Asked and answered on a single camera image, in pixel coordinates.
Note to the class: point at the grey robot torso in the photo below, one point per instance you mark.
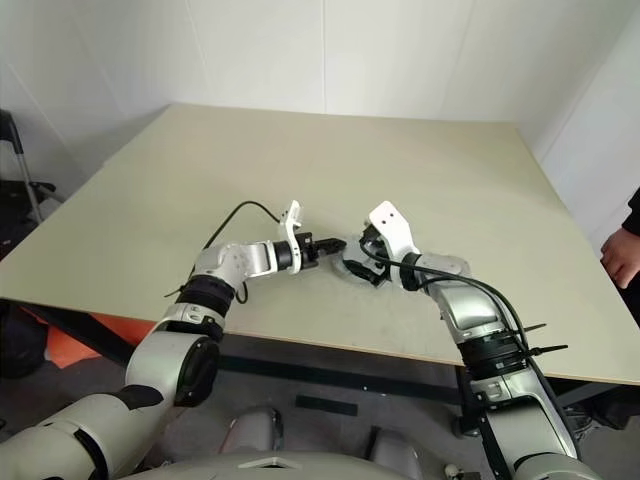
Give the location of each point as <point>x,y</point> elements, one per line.
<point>300,467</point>

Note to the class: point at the orange sheet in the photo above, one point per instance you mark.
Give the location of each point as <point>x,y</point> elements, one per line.
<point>65,350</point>

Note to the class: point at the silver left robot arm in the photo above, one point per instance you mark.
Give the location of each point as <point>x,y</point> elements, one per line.
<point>240,260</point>

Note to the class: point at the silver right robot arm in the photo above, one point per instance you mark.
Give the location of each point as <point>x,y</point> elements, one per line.
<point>465,305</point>

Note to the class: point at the bystander forearm black sleeve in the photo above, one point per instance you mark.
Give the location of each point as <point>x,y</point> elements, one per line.
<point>635,212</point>

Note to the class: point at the black metal table frame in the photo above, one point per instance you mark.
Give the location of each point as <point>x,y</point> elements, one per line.
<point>325,372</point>

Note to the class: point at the black bag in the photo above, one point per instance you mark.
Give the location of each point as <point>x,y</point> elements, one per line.
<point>20,350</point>

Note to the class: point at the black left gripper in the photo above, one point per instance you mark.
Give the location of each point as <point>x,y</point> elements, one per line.
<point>307,250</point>

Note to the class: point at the black tape strip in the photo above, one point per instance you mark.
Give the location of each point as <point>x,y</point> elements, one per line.
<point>327,405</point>

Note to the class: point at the grey robot left thigh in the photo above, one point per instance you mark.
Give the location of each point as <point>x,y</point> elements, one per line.
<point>255,430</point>

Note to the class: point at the bystander bare hand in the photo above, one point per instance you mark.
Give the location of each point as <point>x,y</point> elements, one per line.
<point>620,260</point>

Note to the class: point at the motor stator with copper windings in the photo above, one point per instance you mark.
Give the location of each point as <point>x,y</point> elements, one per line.
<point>345,275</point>

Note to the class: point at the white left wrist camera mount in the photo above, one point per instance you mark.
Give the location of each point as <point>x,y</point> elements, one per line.
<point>291,220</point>

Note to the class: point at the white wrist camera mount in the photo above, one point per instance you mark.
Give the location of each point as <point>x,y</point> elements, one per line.
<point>390,220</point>
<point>291,220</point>

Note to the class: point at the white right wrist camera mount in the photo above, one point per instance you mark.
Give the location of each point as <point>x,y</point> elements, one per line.
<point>390,220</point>

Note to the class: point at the grey robot right thigh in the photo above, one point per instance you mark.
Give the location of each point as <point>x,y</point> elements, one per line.
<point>392,442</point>

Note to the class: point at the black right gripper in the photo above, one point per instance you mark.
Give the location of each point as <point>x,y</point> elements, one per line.
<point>374,246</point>

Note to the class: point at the grey robot thigh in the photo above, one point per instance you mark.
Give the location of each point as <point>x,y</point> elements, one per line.
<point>255,430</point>
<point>392,442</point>

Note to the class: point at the black chair at left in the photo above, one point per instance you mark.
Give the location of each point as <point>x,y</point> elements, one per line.
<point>27,185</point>

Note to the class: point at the black zip tie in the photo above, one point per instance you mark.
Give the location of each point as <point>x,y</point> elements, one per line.
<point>535,328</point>
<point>550,346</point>
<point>172,292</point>

